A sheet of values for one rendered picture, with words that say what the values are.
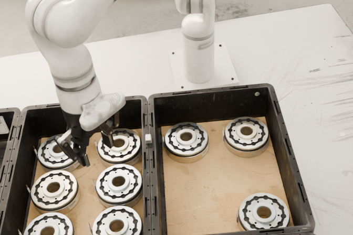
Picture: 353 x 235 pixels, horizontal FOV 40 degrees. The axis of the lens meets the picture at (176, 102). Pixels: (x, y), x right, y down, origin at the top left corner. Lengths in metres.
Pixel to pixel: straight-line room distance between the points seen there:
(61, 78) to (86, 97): 0.06
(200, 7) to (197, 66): 0.21
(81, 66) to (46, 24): 0.10
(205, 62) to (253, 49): 0.28
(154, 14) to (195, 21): 1.73
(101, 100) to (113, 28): 2.18
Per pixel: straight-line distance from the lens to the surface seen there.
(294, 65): 1.59
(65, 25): 0.72
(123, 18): 3.08
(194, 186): 1.11
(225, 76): 1.49
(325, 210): 1.25
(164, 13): 3.07
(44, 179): 1.15
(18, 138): 1.15
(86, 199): 1.12
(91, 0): 0.75
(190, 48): 1.37
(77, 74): 0.79
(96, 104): 0.83
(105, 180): 1.10
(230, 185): 1.11
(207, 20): 1.31
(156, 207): 0.98
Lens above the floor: 1.73
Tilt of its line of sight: 45 degrees down
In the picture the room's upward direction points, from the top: 6 degrees counter-clockwise
